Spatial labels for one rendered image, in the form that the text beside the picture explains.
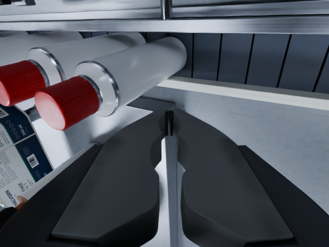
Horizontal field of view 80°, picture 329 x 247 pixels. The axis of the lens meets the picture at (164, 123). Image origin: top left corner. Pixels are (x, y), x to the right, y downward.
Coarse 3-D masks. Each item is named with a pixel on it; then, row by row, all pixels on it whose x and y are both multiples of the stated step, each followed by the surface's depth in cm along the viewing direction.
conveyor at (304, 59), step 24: (192, 48) 28; (216, 48) 26; (240, 48) 25; (264, 48) 24; (288, 48) 23; (312, 48) 22; (192, 72) 30; (216, 72) 28; (240, 72) 26; (264, 72) 25; (288, 72) 24; (312, 72) 23
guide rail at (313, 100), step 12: (168, 84) 28; (180, 84) 28; (192, 84) 27; (204, 84) 26; (216, 84) 26; (228, 84) 25; (240, 84) 25; (240, 96) 24; (252, 96) 24; (264, 96) 23; (276, 96) 22; (288, 96) 22; (300, 96) 21; (312, 96) 21; (324, 96) 21; (324, 108) 21
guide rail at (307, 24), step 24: (0, 24) 33; (24, 24) 30; (48, 24) 27; (72, 24) 25; (96, 24) 24; (120, 24) 22; (144, 24) 21; (168, 24) 20; (192, 24) 19; (216, 24) 18; (240, 24) 17; (264, 24) 16; (288, 24) 15; (312, 24) 15
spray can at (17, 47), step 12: (24, 36) 29; (36, 36) 30; (48, 36) 31; (60, 36) 33; (72, 36) 34; (0, 48) 26; (12, 48) 27; (24, 48) 28; (0, 60) 25; (12, 60) 27
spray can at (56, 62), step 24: (48, 48) 19; (72, 48) 21; (96, 48) 23; (120, 48) 26; (0, 72) 16; (24, 72) 17; (48, 72) 19; (72, 72) 20; (0, 96) 17; (24, 96) 17
